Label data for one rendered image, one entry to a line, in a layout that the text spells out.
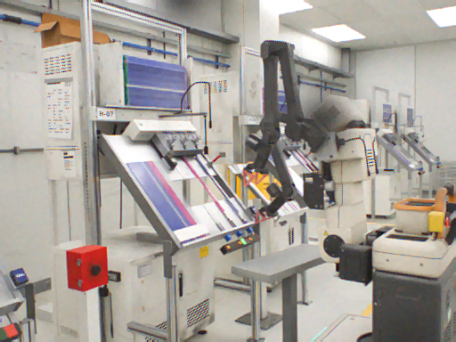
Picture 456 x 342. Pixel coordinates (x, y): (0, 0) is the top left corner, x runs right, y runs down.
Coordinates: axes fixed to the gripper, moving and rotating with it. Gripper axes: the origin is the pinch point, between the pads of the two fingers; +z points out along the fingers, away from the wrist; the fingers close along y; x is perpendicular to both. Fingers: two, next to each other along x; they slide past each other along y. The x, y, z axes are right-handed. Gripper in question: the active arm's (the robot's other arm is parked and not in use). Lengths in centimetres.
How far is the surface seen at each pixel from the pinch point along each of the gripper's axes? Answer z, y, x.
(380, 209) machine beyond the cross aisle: 86, -439, 9
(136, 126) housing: 0, 41, -73
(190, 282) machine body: 54, 15, 0
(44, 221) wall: 162, -3, -126
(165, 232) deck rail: 9, 60, -13
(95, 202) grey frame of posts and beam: 32, 64, -51
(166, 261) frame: 14, 65, -1
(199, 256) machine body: 44.9, 5.7, -9.5
